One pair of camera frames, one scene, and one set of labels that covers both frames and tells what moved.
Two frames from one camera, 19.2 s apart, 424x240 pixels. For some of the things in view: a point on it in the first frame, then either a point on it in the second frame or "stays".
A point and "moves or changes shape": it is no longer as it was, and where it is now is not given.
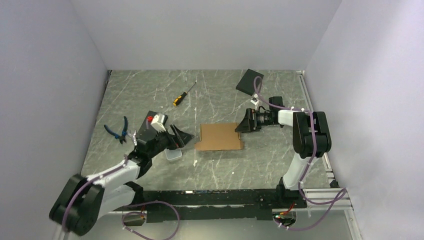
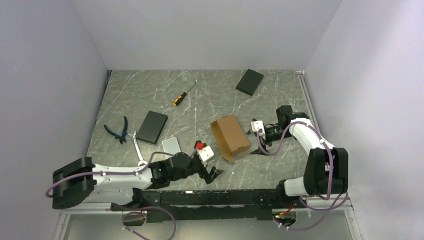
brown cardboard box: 219,136 moves or changes shape
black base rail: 195,205 stays
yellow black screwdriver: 181,97 stays
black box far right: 246,84 stays
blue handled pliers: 122,137 stays
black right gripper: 249,123 -> 258,151
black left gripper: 180,138 -> 208,177
